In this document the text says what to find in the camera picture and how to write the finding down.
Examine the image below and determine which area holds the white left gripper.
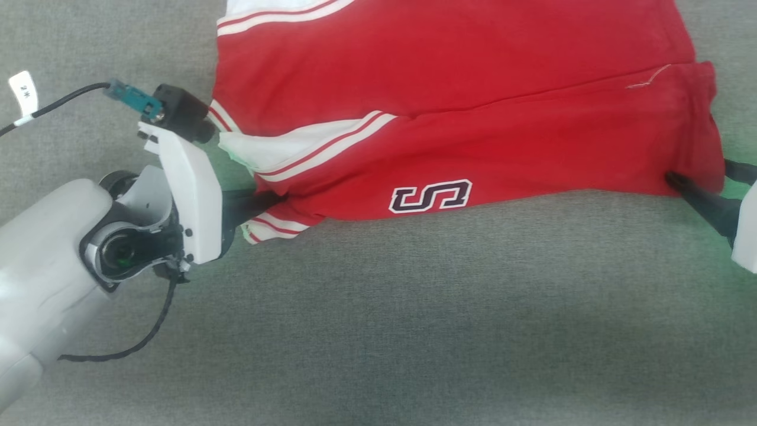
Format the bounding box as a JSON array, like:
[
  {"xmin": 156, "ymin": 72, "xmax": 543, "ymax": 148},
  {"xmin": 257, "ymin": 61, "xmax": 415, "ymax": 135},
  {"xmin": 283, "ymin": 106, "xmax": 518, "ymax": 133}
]
[{"xmin": 137, "ymin": 121, "xmax": 286, "ymax": 265}]

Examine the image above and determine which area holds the red and white garment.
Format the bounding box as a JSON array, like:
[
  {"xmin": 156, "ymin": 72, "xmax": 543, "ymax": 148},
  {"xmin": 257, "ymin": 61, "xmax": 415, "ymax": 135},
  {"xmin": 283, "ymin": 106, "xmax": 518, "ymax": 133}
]
[{"xmin": 208, "ymin": 0, "xmax": 726, "ymax": 245}]

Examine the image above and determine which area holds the thin black braided cable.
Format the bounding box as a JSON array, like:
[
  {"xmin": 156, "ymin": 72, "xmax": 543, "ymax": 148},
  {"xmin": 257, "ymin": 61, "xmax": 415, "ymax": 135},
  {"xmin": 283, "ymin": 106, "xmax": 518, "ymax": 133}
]
[{"xmin": 57, "ymin": 260, "xmax": 190, "ymax": 363}]

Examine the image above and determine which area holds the grey fabric sofa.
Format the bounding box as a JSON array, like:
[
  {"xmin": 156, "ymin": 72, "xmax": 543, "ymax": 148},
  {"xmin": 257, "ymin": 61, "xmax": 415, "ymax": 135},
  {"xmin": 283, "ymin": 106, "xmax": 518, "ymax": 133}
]
[{"xmin": 0, "ymin": 0, "xmax": 757, "ymax": 426}]

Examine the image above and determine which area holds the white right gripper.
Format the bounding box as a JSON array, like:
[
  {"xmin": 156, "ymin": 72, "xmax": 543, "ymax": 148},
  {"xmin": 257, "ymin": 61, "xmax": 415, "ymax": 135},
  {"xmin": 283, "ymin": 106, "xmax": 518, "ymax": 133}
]
[{"xmin": 665, "ymin": 158, "xmax": 757, "ymax": 274}]

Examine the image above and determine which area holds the black cable with white label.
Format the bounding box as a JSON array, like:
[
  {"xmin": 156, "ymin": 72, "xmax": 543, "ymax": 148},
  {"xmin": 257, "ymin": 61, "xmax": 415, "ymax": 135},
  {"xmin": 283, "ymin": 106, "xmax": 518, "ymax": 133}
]
[{"xmin": 0, "ymin": 70, "xmax": 164, "ymax": 138}]

